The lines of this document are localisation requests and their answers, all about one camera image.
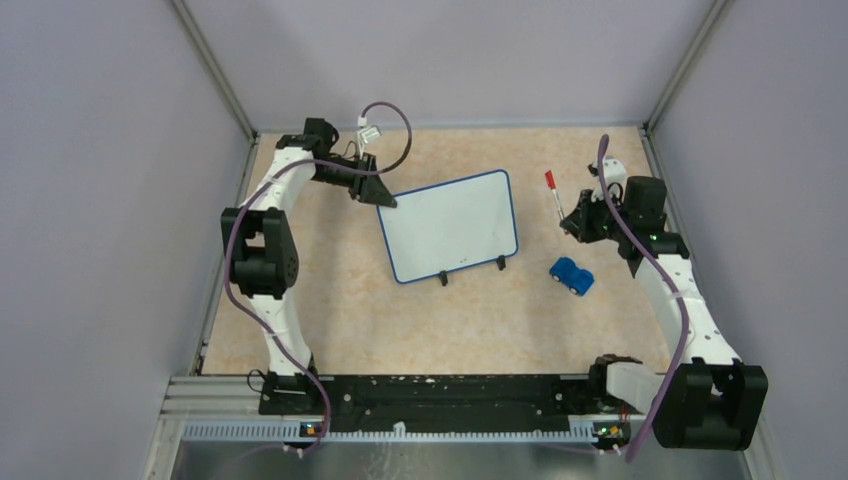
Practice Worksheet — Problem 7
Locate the white whiteboard marker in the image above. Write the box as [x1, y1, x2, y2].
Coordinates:
[544, 170, 570, 236]

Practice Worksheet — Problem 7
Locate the left aluminium frame post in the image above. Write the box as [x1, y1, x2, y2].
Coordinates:
[168, 0, 257, 141]

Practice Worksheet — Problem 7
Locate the right aluminium frame post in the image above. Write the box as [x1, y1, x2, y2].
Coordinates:
[642, 0, 734, 137]

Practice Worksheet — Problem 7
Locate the purple cable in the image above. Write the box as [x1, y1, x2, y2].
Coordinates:
[223, 101, 413, 458]
[596, 135, 692, 464]

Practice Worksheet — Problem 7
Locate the white slotted cable duct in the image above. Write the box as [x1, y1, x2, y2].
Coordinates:
[182, 420, 597, 444]

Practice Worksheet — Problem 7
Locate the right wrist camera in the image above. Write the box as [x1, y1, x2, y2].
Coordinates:
[587, 155, 628, 203]

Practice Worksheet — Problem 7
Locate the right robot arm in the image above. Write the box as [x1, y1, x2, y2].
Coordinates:
[560, 176, 769, 451]

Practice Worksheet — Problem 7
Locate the metal whiteboard stand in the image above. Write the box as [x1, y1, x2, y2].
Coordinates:
[436, 255, 507, 287]

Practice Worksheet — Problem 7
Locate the blue framed whiteboard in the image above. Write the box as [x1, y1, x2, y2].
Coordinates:
[376, 169, 520, 285]

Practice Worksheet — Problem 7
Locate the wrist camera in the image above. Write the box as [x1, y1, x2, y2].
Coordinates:
[355, 115, 382, 156]
[587, 155, 628, 203]

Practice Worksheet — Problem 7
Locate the blue toy car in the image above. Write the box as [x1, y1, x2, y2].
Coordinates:
[549, 257, 595, 296]

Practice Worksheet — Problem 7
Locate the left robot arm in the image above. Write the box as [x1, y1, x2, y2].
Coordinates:
[221, 118, 397, 414]

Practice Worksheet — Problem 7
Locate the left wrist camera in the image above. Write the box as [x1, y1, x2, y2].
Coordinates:
[355, 115, 382, 156]

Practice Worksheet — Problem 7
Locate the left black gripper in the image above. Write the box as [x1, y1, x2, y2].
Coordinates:
[310, 151, 396, 207]

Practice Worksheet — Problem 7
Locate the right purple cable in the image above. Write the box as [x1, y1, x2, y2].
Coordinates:
[596, 135, 692, 464]

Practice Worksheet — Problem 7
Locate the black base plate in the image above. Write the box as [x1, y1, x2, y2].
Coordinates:
[258, 373, 637, 434]

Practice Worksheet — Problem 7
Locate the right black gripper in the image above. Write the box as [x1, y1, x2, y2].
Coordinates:
[563, 187, 632, 244]

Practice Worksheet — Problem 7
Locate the aluminium frame post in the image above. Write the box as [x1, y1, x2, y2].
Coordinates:
[168, 0, 257, 141]
[642, 0, 734, 137]

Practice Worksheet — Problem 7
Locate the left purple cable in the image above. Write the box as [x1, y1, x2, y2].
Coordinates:
[223, 101, 413, 458]

